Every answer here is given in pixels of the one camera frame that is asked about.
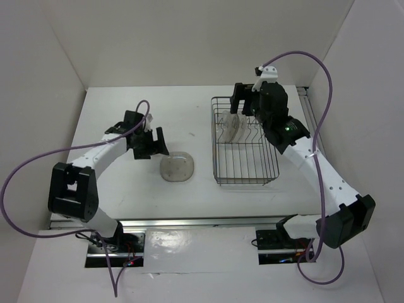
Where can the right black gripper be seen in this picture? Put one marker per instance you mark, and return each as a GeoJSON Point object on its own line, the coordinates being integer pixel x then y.
{"type": "Point", "coordinates": [239, 94]}

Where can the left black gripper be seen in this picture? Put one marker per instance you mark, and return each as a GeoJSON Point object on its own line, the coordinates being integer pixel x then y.
{"type": "Point", "coordinates": [158, 146]}

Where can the smoky glass plate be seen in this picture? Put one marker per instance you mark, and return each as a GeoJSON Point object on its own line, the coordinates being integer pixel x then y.
{"type": "Point", "coordinates": [233, 126]}
{"type": "Point", "coordinates": [178, 166]}

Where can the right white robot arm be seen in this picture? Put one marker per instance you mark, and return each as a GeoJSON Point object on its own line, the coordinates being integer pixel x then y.
{"type": "Point", "coordinates": [344, 212]}

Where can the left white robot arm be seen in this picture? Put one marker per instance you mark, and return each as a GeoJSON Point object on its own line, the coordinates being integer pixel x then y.
{"type": "Point", "coordinates": [73, 187]}

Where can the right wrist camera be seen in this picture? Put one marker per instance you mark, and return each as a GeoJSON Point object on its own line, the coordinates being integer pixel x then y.
{"type": "Point", "coordinates": [267, 74]}

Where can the grey wire dish rack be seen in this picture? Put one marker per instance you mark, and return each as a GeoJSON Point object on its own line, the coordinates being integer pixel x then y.
{"type": "Point", "coordinates": [253, 161]}

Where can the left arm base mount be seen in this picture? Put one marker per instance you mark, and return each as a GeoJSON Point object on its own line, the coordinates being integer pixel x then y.
{"type": "Point", "coordinates": [129, 253]}

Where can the aluminium rail front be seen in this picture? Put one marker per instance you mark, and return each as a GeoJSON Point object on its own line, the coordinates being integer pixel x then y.
{"type": "Point", "coordinates": [167, 223]}

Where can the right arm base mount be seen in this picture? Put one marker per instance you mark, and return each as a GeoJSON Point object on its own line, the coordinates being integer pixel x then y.
{"type": "Point", "coordinates": [276, 247]}

